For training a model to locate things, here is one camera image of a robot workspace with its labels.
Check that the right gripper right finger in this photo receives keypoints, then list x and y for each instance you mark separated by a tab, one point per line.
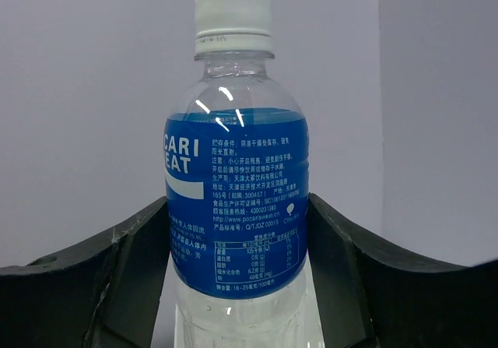
373	293

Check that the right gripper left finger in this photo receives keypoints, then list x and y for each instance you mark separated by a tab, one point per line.
101	292

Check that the blue label Pocari Sweat bottle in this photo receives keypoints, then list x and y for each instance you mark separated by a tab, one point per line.
236	163

